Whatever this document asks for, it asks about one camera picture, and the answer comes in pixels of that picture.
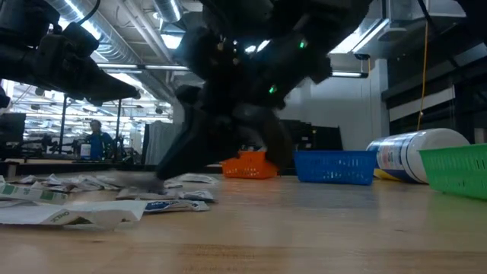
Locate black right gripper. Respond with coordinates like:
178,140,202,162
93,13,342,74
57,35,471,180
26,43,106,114
155,26,332,180

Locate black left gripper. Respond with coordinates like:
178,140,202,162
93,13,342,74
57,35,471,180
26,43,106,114
22,33,141,107

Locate blue plastic basket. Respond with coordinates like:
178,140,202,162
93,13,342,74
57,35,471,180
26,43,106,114
291,150,378,186

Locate orange plastic basket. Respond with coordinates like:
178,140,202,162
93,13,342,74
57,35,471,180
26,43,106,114
221,151,279,180

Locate long ceiling light strip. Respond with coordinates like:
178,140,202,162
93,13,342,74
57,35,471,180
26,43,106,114
97,62,369,79

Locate person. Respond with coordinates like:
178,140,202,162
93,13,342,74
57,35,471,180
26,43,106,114
84,119,115,160

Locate grey fabric panel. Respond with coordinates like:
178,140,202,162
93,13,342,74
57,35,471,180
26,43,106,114
144,120,180,165

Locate black cabinet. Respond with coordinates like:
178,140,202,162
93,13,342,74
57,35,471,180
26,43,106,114
281,119,343,152

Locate black computer monitor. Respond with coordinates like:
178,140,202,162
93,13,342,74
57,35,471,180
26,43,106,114
0,113,27,144

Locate large white gauze packet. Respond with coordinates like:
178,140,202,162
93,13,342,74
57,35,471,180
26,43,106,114
0,199,148,231

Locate white wipes canister blue label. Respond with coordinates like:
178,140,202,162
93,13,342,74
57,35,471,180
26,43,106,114
366,128,471,185

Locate green plastic basket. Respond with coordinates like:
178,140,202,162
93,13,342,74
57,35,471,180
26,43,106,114
418,143,487,202

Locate silver corrugated air duct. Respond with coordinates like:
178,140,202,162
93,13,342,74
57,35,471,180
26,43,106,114
45,0,183,100

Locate black aluminium table frame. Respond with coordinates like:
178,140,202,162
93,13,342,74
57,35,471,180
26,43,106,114
0,159,298,177

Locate yellow extension cord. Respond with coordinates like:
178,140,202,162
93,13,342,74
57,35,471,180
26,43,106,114
416,18,431,132

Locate white rectangular air duct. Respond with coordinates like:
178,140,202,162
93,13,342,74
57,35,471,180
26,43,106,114
330,0,467,54

